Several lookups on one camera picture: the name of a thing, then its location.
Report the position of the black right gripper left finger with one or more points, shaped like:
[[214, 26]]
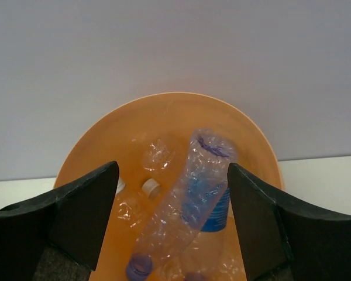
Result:
[[58, 235]]

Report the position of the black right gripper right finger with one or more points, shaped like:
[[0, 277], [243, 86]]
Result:
[[284, 238]]

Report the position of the clear bottle white cap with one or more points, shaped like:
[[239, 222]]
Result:
[[132, 206]]

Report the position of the blue label bottle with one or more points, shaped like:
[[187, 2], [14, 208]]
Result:
[[217, 220]]

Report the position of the clear bottle blue cap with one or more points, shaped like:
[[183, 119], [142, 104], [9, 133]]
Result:
[[184, 210]]

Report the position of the clear crushed bottle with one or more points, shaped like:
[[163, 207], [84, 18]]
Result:
[[159, 154]]

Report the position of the orange plastic bin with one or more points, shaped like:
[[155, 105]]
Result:
[[124, 134]]

